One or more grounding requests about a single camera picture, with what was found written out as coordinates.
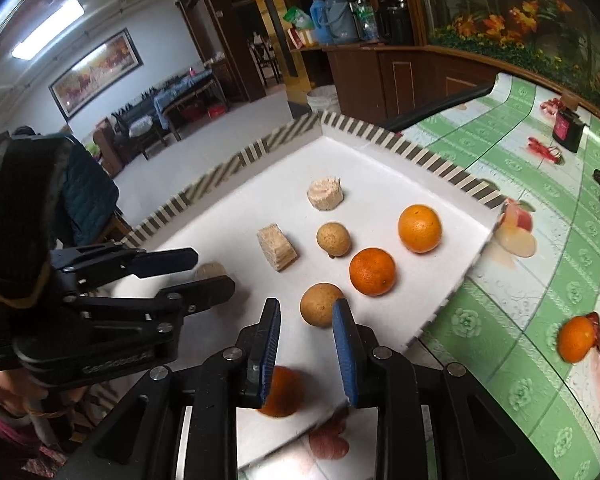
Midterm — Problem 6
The tan longan fruit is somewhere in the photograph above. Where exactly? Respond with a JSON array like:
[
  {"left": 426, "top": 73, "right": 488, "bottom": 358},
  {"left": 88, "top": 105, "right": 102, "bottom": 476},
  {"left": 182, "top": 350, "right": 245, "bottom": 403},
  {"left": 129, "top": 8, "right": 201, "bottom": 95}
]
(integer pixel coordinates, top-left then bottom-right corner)
[
  {"left": 300, "top": 283, "right": 344, "bottom": 328},
  {"left": 316, "top": 222, "right": 352, "bottom": 258}
]

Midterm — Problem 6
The white plastic bucket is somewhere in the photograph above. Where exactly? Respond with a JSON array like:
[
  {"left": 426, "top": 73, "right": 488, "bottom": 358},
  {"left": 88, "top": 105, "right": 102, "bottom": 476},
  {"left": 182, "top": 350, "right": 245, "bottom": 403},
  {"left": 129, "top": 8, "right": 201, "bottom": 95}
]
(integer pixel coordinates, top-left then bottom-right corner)
[{"left": 306, "top": 84, "right": 340, "bottom": 114}]

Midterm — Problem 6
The white tray with striped rim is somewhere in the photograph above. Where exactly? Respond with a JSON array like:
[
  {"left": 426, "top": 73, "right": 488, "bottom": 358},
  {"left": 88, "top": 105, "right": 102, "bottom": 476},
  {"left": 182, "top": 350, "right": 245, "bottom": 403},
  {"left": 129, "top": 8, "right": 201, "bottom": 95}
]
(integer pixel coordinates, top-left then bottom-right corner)
[{"left": 125, "top": 113, "right": 505, "bottom": 466}]

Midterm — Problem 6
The beige sugarcane chunk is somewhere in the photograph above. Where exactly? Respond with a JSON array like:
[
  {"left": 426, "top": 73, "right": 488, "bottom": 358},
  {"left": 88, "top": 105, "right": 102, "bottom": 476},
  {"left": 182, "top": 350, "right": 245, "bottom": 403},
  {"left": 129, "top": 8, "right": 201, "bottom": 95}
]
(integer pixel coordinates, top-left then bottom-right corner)
[
  {"left": 192, "top": 261, "right": 227, "bottom": 283},
  {"left": 306, "top": 177, "right": 344, "bottom": 211},
  {"left": 257, "top": 223, "right": 298, "bottom": 272}
]

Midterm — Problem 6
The green fruit-print tablecloth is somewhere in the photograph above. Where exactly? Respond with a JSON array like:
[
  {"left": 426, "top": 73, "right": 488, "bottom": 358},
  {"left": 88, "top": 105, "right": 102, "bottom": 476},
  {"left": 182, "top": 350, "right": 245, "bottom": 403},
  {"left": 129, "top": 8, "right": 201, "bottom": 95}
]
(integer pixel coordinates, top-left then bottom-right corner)
[{"left": 239, "top": 71, "right": 600, "bottom": 480}]

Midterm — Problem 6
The ceiling light strip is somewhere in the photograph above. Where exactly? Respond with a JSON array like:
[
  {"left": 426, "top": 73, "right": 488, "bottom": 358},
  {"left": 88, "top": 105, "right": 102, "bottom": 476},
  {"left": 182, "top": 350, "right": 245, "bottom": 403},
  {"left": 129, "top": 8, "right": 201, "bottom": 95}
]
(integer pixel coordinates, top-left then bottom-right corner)
[{"left": 12, "top": 0, "right": 84, "bottom": 61}]

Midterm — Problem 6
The dark wooden cabinet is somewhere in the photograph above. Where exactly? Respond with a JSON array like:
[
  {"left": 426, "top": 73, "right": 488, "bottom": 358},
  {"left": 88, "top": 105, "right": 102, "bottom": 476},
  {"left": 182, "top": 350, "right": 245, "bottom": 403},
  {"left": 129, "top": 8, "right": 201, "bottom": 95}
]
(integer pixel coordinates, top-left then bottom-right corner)
[{"left": 324, "top": 41, "right": 600, "bottom": 131}]

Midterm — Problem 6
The orange tangerine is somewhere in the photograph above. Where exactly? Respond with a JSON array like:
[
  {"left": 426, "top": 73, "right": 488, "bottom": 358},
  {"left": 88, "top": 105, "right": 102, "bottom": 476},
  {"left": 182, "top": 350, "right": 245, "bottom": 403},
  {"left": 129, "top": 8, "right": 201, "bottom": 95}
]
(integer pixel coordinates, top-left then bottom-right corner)
[
  {"left": 258, "top": 366, "right": 304, "bottom": 418},
  {"left": 398, "top": 204, "right": 442, "bottom": 254},
  {"left": 349, "top": 247, "right": 396, "bottom": 297},
  {"left": 557, "top": 316, "right": 596, "bottom": 364}
]

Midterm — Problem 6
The person's left hand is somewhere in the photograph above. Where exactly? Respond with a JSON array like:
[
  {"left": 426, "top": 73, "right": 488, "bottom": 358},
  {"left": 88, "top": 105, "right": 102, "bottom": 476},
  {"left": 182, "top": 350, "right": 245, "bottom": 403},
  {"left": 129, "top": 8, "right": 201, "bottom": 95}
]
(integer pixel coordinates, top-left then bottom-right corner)
[{"left": 0, "top": 368, "right": 72, "bottom": 446}]

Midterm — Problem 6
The framed wall painting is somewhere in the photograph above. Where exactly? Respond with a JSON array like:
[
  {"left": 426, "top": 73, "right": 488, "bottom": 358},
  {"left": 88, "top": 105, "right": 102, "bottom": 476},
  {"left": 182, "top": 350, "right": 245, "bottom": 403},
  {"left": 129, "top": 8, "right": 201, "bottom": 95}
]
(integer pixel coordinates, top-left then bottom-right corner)
[{"left": 48, "top": 28, "right": 143, "bottom": 122}]

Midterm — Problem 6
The black jar with pink label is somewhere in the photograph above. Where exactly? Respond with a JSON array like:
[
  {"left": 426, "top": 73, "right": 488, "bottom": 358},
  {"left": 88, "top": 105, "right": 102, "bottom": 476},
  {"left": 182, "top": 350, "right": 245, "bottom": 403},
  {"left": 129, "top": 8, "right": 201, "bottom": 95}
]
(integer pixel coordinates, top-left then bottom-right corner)
[{"left": 553, "top": 91, "right": 584, "bottom": 153}]

